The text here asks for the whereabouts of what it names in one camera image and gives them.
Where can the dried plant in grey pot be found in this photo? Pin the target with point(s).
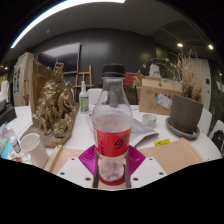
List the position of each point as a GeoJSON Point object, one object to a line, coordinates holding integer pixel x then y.
{"type": "Point", "coordinates": [186, 113]}

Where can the beige canvas table mat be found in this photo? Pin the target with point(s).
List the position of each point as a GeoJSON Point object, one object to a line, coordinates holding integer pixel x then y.
{"type": "Point", "coordinates": [176, 155]}

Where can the white ceramic mug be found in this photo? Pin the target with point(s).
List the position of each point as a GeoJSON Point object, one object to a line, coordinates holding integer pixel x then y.
{"type": "Point", "coordinates": [33, 150]}

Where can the folded newspaper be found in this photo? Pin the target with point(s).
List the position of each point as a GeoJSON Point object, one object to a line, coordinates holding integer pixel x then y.
{"type": "Point", "coordinates": [143, 131]}

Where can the round ceiling spotlight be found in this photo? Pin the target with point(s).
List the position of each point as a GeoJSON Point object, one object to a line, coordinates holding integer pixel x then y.
{"type": "Point", "coordinates": [211, 47]}
{"type": "Point", "coordinates": [180, 45]}

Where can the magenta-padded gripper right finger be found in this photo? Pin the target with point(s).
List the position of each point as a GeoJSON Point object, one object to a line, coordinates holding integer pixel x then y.
{"type": "Point", "coordinates": [138, 160]}

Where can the white spray bottle green label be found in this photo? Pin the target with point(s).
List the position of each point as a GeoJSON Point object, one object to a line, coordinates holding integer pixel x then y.
{"type": "Point", "coordinates": [84, 101]}

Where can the grey plant saucer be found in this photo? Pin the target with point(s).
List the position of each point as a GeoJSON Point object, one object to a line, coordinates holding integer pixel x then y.
{"type": "Point", "coordinates": [175, 130]}

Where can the brown cardboard box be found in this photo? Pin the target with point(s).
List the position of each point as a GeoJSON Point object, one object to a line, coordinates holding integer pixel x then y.
{"type": "Point", "coordinates": [151, 96]}

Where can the white cabinet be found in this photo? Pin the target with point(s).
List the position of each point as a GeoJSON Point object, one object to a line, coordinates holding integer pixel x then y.
{"type": "Point", "coordinates": [20, 80]}

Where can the wooden easel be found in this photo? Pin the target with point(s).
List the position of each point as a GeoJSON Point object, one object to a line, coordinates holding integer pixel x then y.
{"type": "Point", "coordinates": [83, 80]}

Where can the black backpack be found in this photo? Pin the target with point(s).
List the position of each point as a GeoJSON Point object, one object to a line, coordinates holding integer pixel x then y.
{"type": "Point", "coordinates": [218, 140]}

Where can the white plastic chair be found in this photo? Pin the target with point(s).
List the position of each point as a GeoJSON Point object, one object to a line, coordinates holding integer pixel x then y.
{"type": "Point", "coordinates": [218, 125]}
{"type": "Point", "coordinates": [206, 120]}
{"type": "Point", "coordinates": [95, 96]}

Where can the white plaster figure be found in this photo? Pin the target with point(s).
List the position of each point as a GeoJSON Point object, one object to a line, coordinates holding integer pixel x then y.
{"type": "Point", "coordinates": [154, 70]}

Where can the small glass jar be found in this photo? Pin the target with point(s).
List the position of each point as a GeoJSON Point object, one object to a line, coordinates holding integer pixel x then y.
{"type": "Point", "coordinates": [149, 121]}

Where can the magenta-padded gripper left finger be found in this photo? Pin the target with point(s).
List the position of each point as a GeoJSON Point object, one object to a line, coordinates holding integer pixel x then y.
{"type": "Point", "coordinates": [85, 160]}

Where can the red box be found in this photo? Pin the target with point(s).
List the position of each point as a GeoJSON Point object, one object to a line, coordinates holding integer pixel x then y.
{"type": "Point", "coordinates": [131, 79]}

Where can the clear bottle with red label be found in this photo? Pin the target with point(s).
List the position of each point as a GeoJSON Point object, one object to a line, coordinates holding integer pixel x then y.
{"type": "Point", "coordinates": [112, 136]}

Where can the golden sculpture on wooden board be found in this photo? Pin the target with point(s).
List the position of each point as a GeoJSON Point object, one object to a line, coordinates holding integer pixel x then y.
{"type": "Point", "coordinates": [53, 106]}

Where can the yellow tag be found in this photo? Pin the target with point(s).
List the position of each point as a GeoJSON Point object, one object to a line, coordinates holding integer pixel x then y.
{"type": "Point", "coordinates": [162, 142]}

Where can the black wall screen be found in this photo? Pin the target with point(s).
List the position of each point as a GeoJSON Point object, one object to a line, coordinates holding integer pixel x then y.
{"type": "Point", "coordinates": [66, 56]}

